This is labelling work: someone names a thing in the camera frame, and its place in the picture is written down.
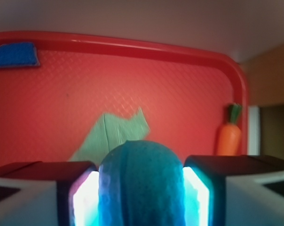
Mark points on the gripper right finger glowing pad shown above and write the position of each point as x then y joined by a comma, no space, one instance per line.
240,190

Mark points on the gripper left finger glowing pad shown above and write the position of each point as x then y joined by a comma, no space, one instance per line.
49,194

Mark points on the blue textured ball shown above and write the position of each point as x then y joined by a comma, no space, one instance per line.
141,184

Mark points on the orange toy carrot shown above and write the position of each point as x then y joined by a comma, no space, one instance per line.
230,134

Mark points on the red plastic tray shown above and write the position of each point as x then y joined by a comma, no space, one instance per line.
47,111

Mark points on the green folded cloth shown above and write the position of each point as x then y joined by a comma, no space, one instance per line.
109,132

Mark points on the blue sponge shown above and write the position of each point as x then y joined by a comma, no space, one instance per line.
20,54

